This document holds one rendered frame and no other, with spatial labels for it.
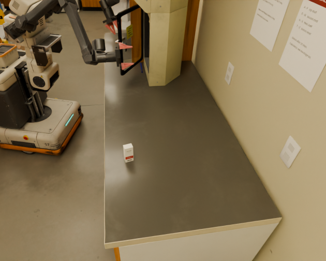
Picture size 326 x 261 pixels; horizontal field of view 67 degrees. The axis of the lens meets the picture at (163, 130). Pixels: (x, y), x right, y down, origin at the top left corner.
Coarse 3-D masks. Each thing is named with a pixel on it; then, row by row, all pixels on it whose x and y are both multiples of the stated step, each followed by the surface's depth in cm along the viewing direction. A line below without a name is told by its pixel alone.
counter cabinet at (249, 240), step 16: (272, 224) 102; (176, 240) 96; (192, 240) 98; (208, 240) 101; (224, 240) 104; (240, 240) 107; (256, 240) 110; (128, 256) 98; (144, 256) 100; (160, 256) 103; (176, 256) 106; (192, 256) 109; (208, 256) 113; (224, 256) 116; (240, 256) 120
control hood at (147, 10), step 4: (136, 0) 132; (140, 0) 133; (144, 0) 133; (148, 0) 134; (140, 4) 134; (144, 4) 135; (148, 4) 135; (144, 8) 136; (148, 8) 136; (148, 12) 138
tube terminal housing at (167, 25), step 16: (160, 0) 135; (176, 0) 140; (160, 16) 140; (176, 16) 147; (160, 32) 146; (176, 32) 155; (160, 48) 153; (176, 48) 163; (144, 64) 186; (160, 64) 160; (176, 64) 172; (160, 80) 168
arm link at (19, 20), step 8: (48, 0) 148; (56, 0) 148; (72, 0) 146; (40, 8) 152; (48, 8) 152; (24, 16) 156; (32, 16) 156; (40, 16) 156; (16, 24) 159; (24, 24) 158
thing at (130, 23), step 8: (128, 8) 149; (128, 16) 152; (136, 16) 160; (128, 24) 155; (136, 24) 163; (128, 32) 157; (136, 32) 166; (128, 40) 160; (136, 40) 170; (128, 48) 164; (136, 48) 173; (128, 56) 167; (136, 56) 177
